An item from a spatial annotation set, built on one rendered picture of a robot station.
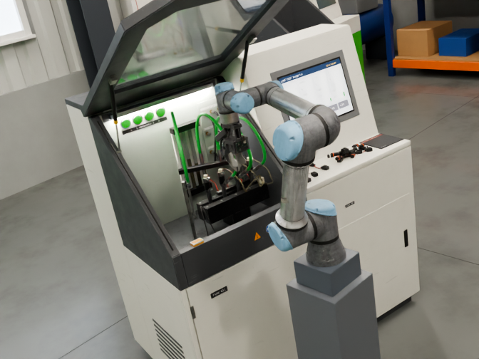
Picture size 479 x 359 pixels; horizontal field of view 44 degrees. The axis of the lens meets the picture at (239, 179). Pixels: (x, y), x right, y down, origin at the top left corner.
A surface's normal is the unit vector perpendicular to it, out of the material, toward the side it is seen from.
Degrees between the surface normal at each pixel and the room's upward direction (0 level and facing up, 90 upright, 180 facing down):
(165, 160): 90
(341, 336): 90
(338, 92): 76
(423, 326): 0
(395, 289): 90
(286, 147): 82
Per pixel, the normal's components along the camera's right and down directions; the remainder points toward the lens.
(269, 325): 0.55, 0.23
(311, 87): 0.50, 0.01
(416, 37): -0.77, 0.37
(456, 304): -0.17, -0.91
